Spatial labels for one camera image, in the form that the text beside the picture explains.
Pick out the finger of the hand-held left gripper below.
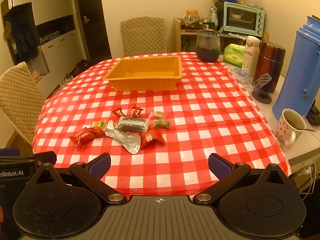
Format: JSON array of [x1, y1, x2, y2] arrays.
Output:
[[31, 151, 57, 167], [0, 147, 20, 157]]

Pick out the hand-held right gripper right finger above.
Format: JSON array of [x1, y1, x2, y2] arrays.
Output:
[[192, 153, 290, 205]]

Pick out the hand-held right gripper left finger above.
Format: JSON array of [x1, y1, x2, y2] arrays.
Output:
[[34, 152, 128, 205]]

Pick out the large red snack packet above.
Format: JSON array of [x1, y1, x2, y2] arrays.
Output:
[[69, 127, 97, 147]]

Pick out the silver pouch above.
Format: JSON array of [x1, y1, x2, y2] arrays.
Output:
[[105, 120, 142, 155]]

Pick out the green white small packet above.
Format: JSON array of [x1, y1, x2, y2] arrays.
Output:
[[91, 120, 107, 130]]

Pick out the dark green clear snack packet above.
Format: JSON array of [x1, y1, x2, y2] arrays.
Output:
[[116, 116, 150, 132]]

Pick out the red snack packet white print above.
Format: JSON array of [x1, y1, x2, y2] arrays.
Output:
[[138, 127, 165, 150]]

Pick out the beige clear snack packet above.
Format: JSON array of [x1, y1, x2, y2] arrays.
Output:
[[149, 111, 167, 120]]

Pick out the orange plastic tray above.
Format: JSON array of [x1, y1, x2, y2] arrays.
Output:
[[102, 56, 184, 92]]

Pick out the red checked tablecloth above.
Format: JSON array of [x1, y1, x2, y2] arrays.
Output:
[[32, 52, 292, 198]]

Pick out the beige quilted chair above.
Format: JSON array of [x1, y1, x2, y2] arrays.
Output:
[[119, 16, 167, 57], [0, 62, 47, 148]]

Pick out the white patterned mug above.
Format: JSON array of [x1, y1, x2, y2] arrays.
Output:
[[276, 109, 307, 147]]

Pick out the small blue tissue pack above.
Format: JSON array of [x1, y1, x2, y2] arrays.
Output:
[[230, 67, 250, 83]]

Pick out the grey phone stand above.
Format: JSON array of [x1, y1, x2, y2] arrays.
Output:
[[251, 72, 273, 104]]

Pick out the row of shoes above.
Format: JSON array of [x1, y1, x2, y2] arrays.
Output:
[[51, 59, 92, 98]]

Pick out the green tissue pack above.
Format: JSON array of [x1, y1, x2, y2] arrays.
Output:
[[223, 44, 247, 67]]

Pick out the white thermos bottle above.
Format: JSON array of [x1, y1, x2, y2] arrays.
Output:
[[244, 36, 261, 77]]

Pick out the hanging dark coats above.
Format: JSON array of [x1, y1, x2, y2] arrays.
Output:
[[4, 12, 38, 60]]

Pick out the brown metal flask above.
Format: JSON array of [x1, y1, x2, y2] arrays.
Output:
[[252, 41, 286, 93]]

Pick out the blue thermos jug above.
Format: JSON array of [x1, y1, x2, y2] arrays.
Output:
[[272, 16, 320, 121]]

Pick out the glass jar with dark liquid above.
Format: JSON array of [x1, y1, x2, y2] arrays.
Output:
[[196, 29, 221, 62]]

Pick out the wooden shelf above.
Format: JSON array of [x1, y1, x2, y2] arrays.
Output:
[[174, 17, 269, 53]]

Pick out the dark door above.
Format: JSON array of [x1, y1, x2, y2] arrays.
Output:
[[75, 0, 112, 63]]

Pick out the black appliance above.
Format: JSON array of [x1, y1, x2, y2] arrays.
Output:
[[215, 1, 224, 30]]

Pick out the jar with orange lid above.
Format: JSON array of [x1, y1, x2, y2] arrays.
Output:
[[182, 9, 200, 27]]

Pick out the light blue toaster oven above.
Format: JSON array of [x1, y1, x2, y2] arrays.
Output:
[[223, 2, 265, 36]]

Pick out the white cabinet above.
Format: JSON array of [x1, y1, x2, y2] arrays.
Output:
[[1, 0, 85, 98]]

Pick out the white cable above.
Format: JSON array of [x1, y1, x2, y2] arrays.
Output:
[[290, 165, 315, 200]]

